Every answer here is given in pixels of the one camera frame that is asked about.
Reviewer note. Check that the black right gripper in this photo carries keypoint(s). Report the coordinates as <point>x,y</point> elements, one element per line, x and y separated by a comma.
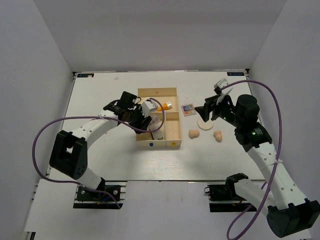
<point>211,103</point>

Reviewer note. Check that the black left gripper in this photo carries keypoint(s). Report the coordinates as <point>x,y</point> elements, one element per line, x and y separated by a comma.
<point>139,125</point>

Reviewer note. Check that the colourful eyeshadow palette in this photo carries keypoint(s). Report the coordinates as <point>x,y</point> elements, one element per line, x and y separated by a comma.
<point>188,110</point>

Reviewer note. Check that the round white powder puff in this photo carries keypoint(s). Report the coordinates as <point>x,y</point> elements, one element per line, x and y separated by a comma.
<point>205,126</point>

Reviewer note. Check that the orange cream tube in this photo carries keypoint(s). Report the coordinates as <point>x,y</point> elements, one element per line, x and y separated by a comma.
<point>166,106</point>

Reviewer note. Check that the beige makeup sponge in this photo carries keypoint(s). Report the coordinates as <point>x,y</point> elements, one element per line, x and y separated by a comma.
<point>193,133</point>
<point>218,136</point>

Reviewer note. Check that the dark gold makeup box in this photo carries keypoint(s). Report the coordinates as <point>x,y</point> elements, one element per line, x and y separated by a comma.
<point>157,135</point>

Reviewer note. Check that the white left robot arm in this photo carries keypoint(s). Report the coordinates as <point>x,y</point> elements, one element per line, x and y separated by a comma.
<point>70,150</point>

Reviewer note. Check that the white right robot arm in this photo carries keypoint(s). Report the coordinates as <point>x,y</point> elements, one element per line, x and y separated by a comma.
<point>287,210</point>

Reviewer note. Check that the cream compartment organizer box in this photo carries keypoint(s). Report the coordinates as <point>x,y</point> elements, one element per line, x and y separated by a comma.
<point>169,134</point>

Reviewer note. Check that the table corner logo sticker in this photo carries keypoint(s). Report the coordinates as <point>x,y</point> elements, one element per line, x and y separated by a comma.
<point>232,73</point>

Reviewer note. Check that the left table logo sticker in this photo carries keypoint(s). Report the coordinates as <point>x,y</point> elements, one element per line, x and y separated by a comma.
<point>85,75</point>

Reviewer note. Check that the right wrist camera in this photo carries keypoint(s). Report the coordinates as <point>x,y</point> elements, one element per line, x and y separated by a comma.
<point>218,90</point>

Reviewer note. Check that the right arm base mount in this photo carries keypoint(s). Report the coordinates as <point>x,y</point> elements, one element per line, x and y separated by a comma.
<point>221,201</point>

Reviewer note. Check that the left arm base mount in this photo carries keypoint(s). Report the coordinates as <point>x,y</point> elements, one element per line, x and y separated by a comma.
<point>85,199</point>

